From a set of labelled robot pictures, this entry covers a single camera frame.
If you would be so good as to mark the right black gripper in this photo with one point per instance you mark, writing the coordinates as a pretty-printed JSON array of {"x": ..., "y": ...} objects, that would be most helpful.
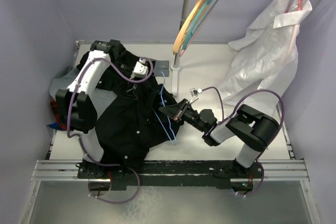
[{"x": 177, "y": 110}]

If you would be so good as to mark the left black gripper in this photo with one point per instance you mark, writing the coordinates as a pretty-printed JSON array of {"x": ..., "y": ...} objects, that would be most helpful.
[{"x": 130, "y": 74}]

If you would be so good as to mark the black button shirt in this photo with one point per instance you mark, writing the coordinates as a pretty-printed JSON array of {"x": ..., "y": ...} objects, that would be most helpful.
[{"x": 132, "y": 123}]

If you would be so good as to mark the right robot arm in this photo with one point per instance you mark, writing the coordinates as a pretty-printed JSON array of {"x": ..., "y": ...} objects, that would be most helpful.
[{"x": 254, "y": 128}]

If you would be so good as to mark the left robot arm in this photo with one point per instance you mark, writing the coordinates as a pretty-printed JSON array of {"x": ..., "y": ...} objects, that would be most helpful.
[{"x": 80, "y": 105}]

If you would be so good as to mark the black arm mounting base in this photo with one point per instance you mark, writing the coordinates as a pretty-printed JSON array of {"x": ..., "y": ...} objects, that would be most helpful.
[{"x": 218, "y": 174}]

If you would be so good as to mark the grey shirt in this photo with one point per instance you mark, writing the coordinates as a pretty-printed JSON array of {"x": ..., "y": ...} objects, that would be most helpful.
[{"x": 60, "y": 82}]

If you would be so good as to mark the red black plaid shirt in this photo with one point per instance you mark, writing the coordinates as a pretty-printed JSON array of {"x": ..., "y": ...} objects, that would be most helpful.
[{"x": 54, "y": 109}]

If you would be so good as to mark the white hanging shirt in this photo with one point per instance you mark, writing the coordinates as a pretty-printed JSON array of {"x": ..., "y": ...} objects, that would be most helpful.
[{"x": 266, "y": 60}]

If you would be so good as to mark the teal hanger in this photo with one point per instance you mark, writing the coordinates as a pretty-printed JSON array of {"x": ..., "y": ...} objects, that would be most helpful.
[{"x": 204, "y": 9}]

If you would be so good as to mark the blue garment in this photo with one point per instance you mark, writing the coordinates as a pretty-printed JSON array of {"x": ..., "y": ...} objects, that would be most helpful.
[{"x": 55, "y": 126}]

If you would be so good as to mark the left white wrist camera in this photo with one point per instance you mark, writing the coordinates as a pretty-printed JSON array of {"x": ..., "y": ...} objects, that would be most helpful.
[{"x": 140, "y": 70}]

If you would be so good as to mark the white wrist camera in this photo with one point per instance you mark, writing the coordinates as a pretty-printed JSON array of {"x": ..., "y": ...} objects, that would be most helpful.
[
  {"x": 140, "y": 70},
  {"x": 194, "y": 94}
]

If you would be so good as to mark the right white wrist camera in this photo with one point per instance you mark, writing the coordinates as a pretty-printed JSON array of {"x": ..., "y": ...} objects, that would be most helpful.
[{"x": 194, "y": 94}]

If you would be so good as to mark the aluminium frame rail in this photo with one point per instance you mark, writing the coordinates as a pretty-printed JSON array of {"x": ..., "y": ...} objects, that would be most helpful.
[{"x": 275, "y": 170}]

